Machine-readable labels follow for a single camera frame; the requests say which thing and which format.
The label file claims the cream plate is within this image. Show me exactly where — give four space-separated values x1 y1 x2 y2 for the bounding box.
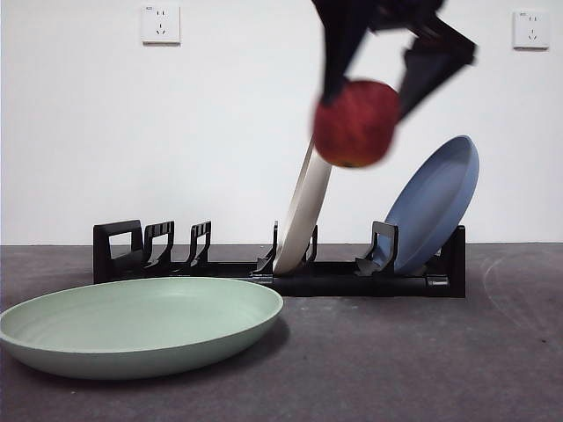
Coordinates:
272 135 333 274

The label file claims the white wall socket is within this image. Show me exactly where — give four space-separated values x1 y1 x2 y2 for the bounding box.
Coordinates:
141 4 182 47
512 11 552 51

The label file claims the blue plate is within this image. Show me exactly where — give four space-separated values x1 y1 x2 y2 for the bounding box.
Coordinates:
384 135 481 274

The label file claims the green plate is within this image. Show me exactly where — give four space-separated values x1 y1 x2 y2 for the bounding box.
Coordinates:
0 276 285 382

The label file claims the black plate rack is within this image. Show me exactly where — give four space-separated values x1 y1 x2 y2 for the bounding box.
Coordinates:
92 219 467 299

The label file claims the red apple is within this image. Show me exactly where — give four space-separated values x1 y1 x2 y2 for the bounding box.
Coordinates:
312 79 402 170

